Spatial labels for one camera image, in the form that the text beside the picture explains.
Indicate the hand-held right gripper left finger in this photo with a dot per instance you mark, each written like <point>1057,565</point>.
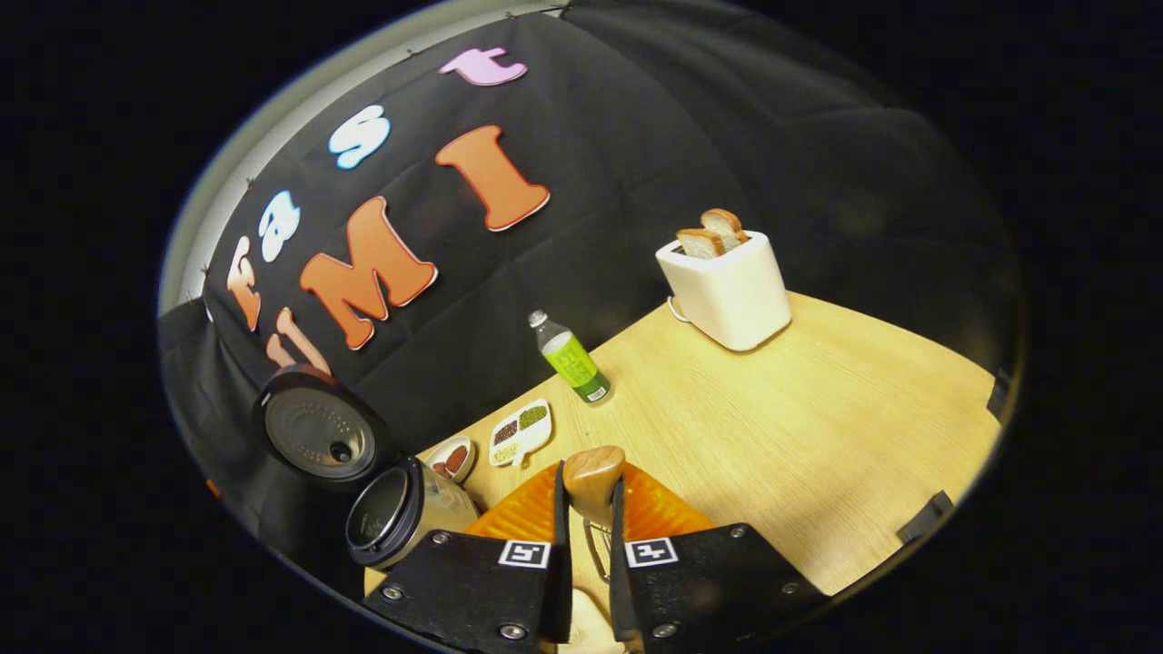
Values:
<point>561,581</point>

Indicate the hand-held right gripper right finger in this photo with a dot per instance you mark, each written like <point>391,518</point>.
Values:
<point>618,590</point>

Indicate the wooden spoon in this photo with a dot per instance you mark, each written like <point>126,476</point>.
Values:
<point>592,477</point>

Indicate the dark grey rice cooker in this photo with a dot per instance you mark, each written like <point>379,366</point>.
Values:
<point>318,431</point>

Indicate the white divided bean dish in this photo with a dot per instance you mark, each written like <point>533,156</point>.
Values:
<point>522,429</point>

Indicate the small round red bean dish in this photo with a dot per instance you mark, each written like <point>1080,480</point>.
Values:
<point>452,459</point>

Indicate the green drink bottle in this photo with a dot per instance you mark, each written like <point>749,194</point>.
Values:
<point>572,361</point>

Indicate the black table edge clamp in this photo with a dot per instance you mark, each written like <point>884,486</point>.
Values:
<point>999,395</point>
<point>925,518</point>

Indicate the white toaster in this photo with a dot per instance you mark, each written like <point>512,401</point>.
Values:
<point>731,295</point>

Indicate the pale bread slice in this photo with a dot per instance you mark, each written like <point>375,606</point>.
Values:
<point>700,243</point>

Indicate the brown crust bread slice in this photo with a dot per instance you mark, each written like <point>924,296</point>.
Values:
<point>725,225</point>

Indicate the black backdrop cloth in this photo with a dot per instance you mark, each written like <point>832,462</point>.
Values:
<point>636,163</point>

